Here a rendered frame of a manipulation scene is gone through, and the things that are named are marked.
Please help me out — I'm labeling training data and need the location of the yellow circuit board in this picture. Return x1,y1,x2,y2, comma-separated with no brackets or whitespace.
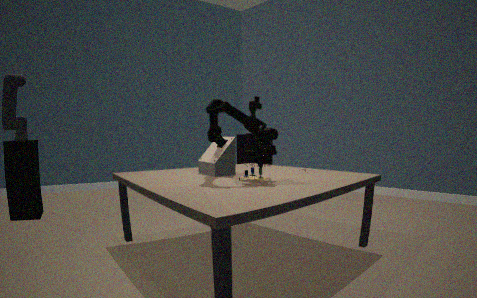
239,168,270,184

